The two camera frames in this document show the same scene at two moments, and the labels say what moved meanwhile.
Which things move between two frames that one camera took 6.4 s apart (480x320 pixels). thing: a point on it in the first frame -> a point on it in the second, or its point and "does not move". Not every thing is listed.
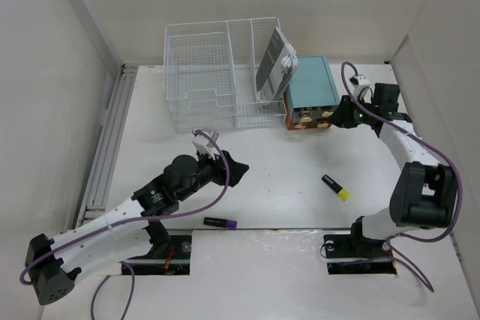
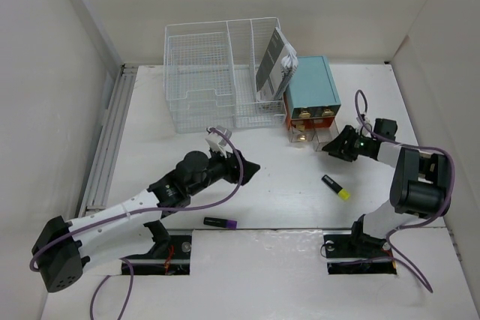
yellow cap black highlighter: (343, 194) does not move
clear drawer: (304, 123) -> (301, 135)
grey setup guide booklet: (277, 67) does not move
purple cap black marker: (220, 222) does not move
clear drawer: (322, 122) -> (322, 136)
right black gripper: (341, 116) -> (337, 148)
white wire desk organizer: (211, 69) does not move
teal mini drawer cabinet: (311, 98) does not move
